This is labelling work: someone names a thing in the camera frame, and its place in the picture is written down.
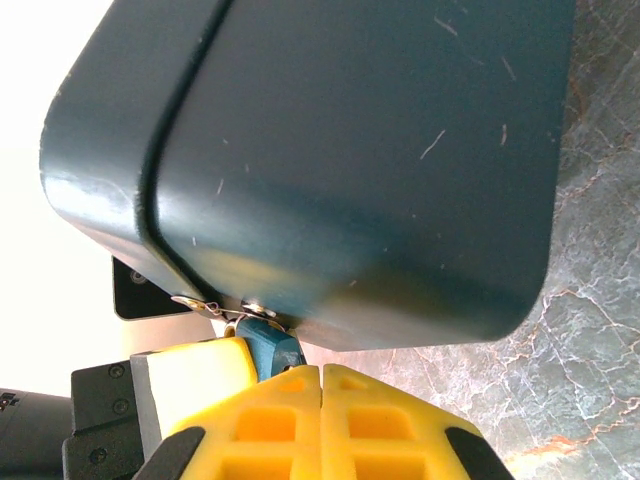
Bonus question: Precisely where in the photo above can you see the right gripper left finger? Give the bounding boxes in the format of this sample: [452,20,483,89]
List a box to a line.
[133,363,324,480]

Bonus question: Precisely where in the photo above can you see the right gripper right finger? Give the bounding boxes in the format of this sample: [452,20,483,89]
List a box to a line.
[322,363,517,480]

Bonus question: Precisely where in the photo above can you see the small blue padlock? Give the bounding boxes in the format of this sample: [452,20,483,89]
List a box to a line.
[232,318,307,387]

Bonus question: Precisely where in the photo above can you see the blue painted tin box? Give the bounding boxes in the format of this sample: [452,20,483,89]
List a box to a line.
[39,0,575,354]

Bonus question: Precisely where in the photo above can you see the silver metal hasp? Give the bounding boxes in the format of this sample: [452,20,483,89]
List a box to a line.
[171,294,277,321]

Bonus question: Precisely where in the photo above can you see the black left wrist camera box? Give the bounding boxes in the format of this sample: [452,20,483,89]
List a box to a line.
[0,387,76,476]

